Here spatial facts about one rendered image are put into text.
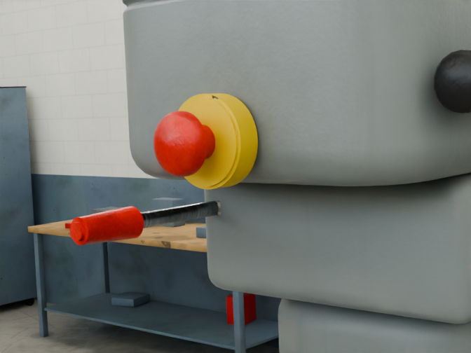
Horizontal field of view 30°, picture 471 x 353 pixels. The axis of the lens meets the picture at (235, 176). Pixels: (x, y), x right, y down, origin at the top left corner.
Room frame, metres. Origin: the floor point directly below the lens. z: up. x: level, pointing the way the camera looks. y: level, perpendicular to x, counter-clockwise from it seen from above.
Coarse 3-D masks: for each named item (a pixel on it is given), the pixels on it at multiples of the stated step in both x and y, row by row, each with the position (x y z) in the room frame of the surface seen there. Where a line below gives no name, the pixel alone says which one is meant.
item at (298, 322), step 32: (288, 320) 0.70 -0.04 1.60; (320, 320) 0.68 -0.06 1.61; (352, 320) 0.66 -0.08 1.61; (384, 320) 0.64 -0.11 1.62; (416, 320) 0.63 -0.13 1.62; (288, 352) 0.70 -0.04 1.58; (320, 352) 0.68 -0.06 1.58; (352, 352) 0.66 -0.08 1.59; (384, 352) 0.64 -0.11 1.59; (416, 352) 0.62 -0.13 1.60; (448, 352) 0.62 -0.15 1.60
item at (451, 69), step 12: (444, 60) 0.49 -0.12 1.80; (456, 60) 0.49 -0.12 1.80; (468, 60) 0.48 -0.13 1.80; (444, 72) 0.49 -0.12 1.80; (456, 72) 0.49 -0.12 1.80; (468, 72) 0.48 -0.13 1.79; (444, 84) 0.49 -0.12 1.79; (456, 84) 0.49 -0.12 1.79; (468, 84) 0.48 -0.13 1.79; (444, 96) 0.49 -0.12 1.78; (456, 96) 0.49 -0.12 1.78; (468, 96) 0.48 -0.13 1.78; (456, 108) 0.49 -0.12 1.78; (468, 108) 0.48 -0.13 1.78
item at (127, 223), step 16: (128, 208) 0.63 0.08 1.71; (176, 208) 0.67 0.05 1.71; (192, 208) 0.68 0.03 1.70; (208, 208) 0.69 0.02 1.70; (80, 224) 0.60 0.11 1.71; (96, 224) 0.60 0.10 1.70; (112, 224) 0.61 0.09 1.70; (128, 224) 0.62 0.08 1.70; (144, 224) 0.64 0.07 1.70; (160, 224) 0.65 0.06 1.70; (80, 240) 0.60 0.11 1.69; (96, 240) 0.60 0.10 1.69; (112, 240) 0.62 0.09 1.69
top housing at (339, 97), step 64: (128, 0) 0.63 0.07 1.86; (192, 0) 0.58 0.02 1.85; (256, 0) 0.54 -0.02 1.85; (320, 0) 0.51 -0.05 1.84; (384, 0) 0.50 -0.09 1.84; (448, 0) 0.52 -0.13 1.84; (128, 64) 0.63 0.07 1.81; (192, 64) 0.58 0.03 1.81; (256, 64) 0.54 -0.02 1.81; (320, 64) 0.51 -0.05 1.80; (384, 64) 0.50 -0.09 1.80; (320, 128) 0.51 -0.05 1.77; (384, 128) 0.50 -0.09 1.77; (448, 128) 0.52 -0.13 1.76
